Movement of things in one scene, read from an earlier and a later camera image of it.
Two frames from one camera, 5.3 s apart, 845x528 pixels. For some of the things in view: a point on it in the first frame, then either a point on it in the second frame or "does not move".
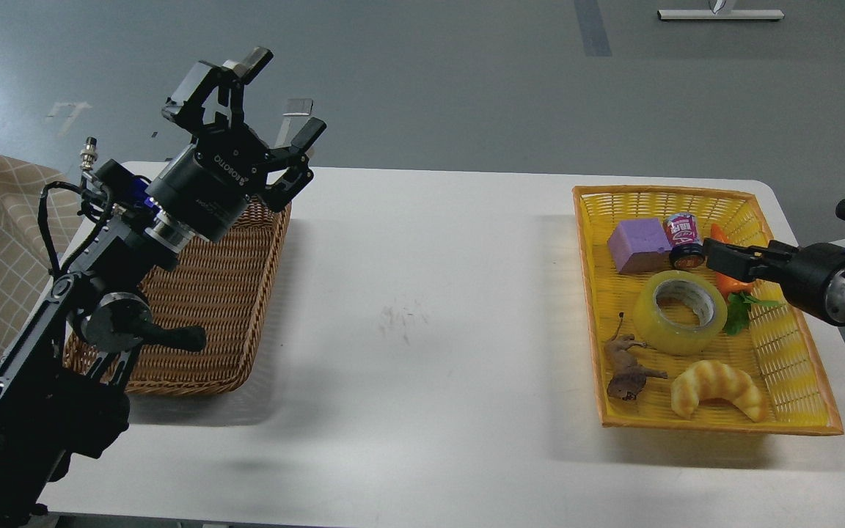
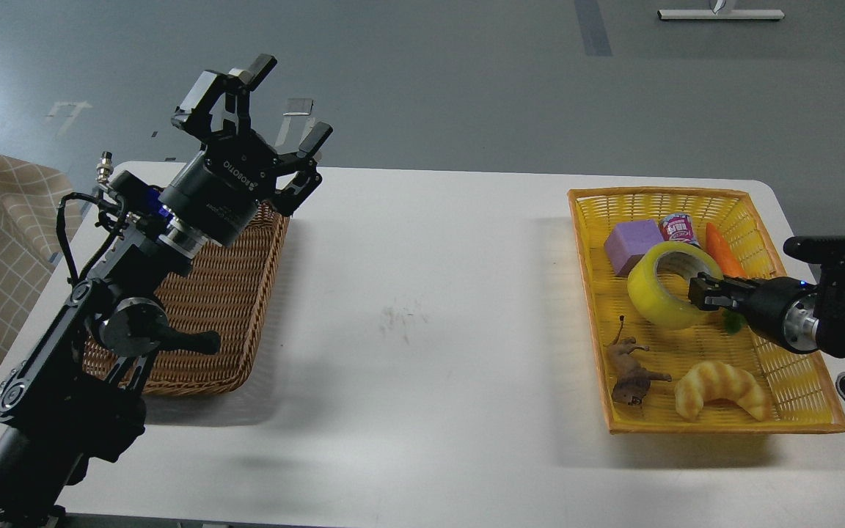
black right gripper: (804, 273) → (785, 310)
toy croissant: (709, 379) does not move
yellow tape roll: (662, 337) → (650, 302)
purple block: (639, 246) does not move
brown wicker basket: (226, 287) does not move
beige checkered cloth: (1, 271) does not move
